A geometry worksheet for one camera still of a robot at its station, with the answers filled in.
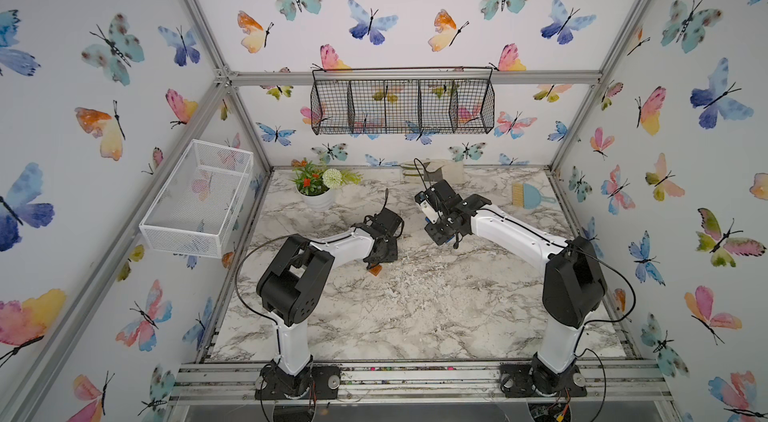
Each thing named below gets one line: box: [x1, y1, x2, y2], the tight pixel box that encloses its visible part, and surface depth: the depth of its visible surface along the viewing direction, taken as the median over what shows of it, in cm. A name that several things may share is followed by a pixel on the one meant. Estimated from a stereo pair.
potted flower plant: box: [289, 158, 363, 210], surface depth 100 cm
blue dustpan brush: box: [511, 183, 557, 210], surface depth 114 cm
